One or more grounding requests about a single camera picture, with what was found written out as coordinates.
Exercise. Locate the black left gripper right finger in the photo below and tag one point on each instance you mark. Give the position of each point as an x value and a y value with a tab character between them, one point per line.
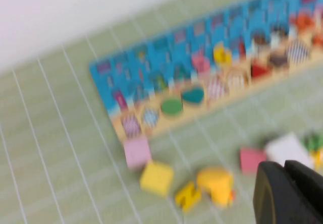
309	181

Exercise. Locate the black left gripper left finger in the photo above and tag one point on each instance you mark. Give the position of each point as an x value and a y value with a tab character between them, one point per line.
275	198

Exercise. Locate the yellow number six piece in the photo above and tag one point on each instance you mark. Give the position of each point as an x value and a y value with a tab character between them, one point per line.
222	53

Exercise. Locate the yellow fish piece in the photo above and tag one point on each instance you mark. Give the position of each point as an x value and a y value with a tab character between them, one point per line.
318	159

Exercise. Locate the green number three piece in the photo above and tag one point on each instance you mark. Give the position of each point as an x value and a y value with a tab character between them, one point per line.
314	143

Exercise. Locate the pink trapezoid piece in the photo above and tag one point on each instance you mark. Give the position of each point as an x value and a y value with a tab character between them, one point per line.
252	159

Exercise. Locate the red triangle piece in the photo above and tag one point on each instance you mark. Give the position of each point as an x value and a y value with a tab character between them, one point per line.
261	70

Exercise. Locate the brown star piece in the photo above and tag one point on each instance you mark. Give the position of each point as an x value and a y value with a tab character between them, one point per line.
278	58

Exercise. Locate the teal heart piece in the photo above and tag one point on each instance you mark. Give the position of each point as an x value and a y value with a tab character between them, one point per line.
193	96

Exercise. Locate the green circle piece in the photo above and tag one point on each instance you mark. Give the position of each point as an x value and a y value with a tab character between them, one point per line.
172	107

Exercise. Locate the orange plus piece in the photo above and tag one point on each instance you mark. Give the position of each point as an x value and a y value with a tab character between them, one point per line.
318	40

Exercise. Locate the pink number five piece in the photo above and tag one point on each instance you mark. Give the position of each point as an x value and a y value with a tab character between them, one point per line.
201	64

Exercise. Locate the orange number ten piece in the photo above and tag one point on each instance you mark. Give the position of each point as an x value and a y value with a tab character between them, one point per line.
304	22

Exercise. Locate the colourful wooden puzzle board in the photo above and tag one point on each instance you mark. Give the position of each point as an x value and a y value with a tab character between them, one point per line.
166	47

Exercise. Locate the yellow rubber duck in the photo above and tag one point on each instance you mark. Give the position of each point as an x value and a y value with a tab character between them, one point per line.
217	186

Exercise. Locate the yellow wooden cube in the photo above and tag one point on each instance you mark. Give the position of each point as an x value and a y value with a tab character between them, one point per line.
156	178

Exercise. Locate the pink wooden cube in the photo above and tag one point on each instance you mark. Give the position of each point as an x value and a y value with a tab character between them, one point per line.
137	153

